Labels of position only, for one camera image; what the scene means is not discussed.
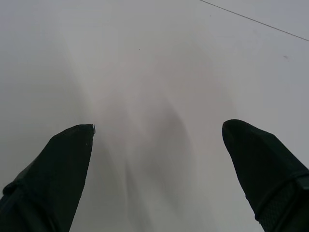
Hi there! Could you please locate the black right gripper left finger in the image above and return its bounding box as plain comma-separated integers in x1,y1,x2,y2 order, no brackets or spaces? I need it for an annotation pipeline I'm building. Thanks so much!
0,124,96,232

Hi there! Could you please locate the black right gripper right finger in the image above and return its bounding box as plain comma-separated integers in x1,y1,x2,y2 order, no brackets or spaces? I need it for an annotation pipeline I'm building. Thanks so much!
222,118,309,232

